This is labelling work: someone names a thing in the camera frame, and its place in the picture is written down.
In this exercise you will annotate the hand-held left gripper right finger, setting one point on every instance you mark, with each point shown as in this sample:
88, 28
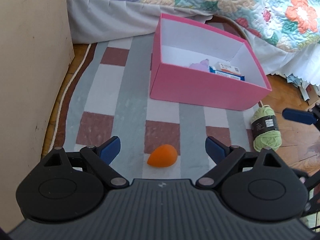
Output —
215, 150

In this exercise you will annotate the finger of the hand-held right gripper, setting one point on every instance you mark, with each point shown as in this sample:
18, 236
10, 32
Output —
297, 115

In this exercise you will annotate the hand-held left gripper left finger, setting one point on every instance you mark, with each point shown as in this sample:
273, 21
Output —
110, 150

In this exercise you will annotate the green yarn ball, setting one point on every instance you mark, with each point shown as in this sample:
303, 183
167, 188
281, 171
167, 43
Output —
265, 137

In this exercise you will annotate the orange makeup sponge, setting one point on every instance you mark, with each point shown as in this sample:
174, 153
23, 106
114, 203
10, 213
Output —
162, 155

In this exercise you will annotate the pink cardboard box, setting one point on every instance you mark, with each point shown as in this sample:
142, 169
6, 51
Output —
200, 90

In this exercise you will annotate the blue wet wipes pack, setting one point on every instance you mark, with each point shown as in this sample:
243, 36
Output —
212, 70

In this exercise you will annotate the clear floss pick box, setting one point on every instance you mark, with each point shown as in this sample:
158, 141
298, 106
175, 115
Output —
228, 68

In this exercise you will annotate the purple plush toy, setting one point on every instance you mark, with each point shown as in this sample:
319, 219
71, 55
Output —
198, 65

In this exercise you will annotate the striped checked rug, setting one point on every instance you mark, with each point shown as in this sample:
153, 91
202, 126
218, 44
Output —
132, 105

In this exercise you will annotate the cream cabinet panel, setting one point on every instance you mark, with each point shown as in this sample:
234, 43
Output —
30, 80

